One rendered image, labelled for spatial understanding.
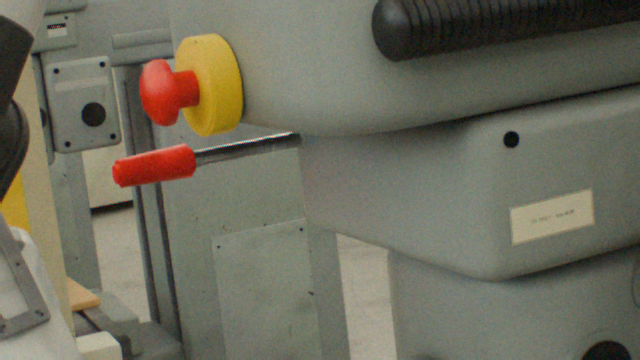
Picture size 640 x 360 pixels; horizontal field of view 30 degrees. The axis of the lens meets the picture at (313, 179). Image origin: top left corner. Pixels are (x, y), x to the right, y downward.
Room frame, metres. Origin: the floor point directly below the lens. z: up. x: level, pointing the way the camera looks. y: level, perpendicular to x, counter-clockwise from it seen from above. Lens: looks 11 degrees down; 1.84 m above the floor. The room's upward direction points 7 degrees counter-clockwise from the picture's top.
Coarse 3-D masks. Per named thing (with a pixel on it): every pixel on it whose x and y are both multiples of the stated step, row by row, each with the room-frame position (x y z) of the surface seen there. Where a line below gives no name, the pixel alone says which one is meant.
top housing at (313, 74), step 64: (192, 0) 0.76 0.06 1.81; (256, 0) 0.67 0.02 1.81; (320, 0) 0.64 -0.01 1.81; (256, 64) 0.68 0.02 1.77; (320, 64) 0.64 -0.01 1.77; (384, 64) 0.63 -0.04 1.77; (448, 64) 0.65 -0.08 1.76; (512, 64) 0.66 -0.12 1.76; (576, 64) 0.68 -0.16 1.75; (320, 128) 0.65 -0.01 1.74; (384, 128) 0.64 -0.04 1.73
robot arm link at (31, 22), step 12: (0, 0) 0.97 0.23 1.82; (12, 0) 0.98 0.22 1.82; (24, 0) 0.99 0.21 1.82; (36, 0) 1.00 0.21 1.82; (48, 0) 1.02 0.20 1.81; (0, 12) 0.97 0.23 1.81; (12, 12) 0.98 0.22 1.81; (24, 12) 0.99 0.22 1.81; (36, 12) 1.00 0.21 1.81; (24, 24) 0.99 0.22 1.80; (36, 24) 1.00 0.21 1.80
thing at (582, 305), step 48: (432, 288) 0.78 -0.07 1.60; (480, 288) 0.74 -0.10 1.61; (528, 288) 0.72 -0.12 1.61; (576, 288) 0.72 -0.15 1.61; (624, 288) 0.74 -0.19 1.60; (432, 336) 0.79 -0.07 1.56; (480, 336) 0.74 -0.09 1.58; (528, 336) 0.72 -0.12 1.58; (576, 336) 0.72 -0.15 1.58; (624, 336) 0.73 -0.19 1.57
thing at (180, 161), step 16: (224, 144) 0.83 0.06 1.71; (240, 144) 0.84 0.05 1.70; (256, 144) 0.84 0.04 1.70; (272, 144) 0.84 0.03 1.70; (288, 144) 0.85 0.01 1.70; (304, 144) 0.85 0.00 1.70; (128, 160) 0.80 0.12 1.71; (144, 160) 0.80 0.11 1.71; (160, 160) 0.80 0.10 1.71; (176, 160) 0.81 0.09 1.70; (192, 160) 0.81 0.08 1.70; (208, 160) 0.82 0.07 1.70; (224, 160) 0.83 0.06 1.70; (112, 176) 0.80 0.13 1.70; (128, 176) 0.79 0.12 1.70; (144, 176) 0.80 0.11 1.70; (160, 176) 0.80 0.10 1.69; (176, 176) 0.81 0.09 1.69
